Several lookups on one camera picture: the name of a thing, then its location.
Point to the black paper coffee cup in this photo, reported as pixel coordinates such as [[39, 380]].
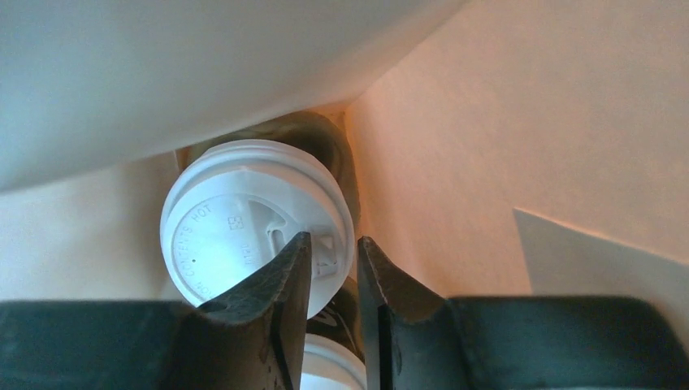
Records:
[[340, 319]]

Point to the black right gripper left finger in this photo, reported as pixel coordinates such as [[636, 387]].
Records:
[[250, 337]]

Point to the orange paper bag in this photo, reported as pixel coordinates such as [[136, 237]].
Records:
[[500, 147]]

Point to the white coffee cup lid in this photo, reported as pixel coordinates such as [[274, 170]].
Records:
[[232, 210]]

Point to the single brown cup carrier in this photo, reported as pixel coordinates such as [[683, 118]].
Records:
[[306, 130]]

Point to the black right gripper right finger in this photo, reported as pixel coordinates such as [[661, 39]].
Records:
[[416, 339]]

